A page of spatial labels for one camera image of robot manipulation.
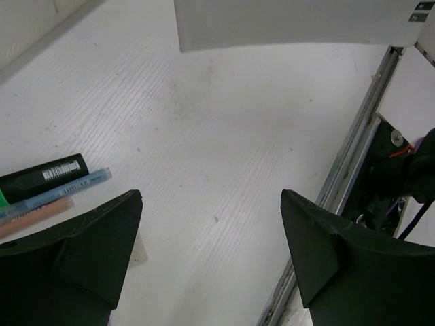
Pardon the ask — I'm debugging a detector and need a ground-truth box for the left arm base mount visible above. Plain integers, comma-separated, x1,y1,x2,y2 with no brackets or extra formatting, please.
341,120,434,236

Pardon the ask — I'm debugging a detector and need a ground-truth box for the green black highlighter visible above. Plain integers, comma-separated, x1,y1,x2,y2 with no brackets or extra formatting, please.
1,153,89,208

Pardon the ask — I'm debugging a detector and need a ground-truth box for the blue pen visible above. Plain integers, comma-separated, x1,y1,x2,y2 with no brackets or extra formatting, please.
1,168,112,223

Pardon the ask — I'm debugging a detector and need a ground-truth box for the silver staple box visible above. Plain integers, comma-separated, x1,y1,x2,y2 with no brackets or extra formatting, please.
129,232,148,268

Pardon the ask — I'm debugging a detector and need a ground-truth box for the orange pen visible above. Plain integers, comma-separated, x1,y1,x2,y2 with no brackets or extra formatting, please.
1,197,74,239

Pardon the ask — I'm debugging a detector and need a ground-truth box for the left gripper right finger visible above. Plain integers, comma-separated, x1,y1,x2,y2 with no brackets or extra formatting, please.
281,190,434,325

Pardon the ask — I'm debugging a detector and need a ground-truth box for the aluminium table rail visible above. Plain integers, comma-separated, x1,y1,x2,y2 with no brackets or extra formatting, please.
257,46,404,325

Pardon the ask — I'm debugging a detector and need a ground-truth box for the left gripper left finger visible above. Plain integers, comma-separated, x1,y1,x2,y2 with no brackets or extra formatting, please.
1,189,142,325

